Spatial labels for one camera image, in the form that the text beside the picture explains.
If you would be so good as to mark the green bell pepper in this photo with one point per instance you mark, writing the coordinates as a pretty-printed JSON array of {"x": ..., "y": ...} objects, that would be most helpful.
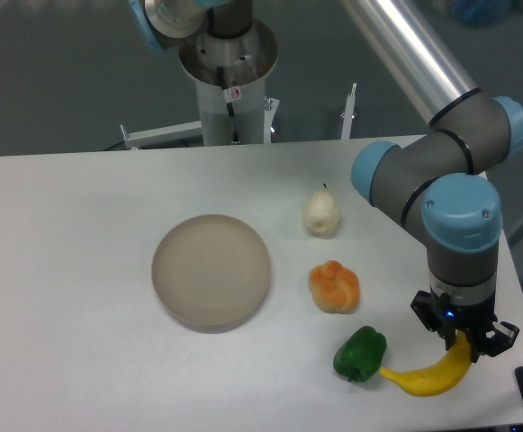
[{"x": 360, "y": 357}]

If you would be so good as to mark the white pear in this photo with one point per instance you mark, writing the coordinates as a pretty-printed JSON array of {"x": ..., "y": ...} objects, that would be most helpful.
[{"x": 321, "y": 213}]

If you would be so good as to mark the blue plastic bag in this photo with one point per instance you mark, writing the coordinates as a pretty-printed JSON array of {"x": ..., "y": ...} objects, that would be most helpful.
[{"x": 479, "y": 13}]

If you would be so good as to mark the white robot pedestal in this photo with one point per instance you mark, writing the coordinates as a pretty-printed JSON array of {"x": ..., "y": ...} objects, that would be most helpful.
[{"x": 230, "y": 83}]

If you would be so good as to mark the white metal bracket left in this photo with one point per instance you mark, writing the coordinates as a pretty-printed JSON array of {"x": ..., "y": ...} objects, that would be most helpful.
[{"x": 161, "y": 137}]

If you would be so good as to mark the yellow banana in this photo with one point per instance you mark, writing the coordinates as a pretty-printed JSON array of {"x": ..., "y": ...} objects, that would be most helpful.
[{"x": 437, "y": 378}]

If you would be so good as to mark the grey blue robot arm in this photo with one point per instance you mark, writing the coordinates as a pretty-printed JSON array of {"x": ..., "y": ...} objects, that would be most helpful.
[{"x": 433, "y": 188}]

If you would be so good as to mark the beige round plate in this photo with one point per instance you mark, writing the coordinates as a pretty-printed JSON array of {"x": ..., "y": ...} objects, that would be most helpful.
[{"x": 212, "y": 272}]

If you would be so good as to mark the white metal bracket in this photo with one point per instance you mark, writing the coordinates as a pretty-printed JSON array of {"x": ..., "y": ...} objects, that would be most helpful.
[
  {"x": 349, "y": 114},
  {"x": 161, "y": 137}
]

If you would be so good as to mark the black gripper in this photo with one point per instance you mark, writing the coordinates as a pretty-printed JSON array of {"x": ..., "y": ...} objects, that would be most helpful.
[{"x": 439, "y": 312}]

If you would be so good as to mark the orange bread roll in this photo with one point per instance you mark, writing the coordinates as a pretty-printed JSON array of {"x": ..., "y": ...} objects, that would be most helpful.
[{"x": 334, "y": 287}]

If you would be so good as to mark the white metal bracket right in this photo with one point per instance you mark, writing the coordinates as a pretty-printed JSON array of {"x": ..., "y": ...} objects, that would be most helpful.
[{"x": 349, "y": 114}]

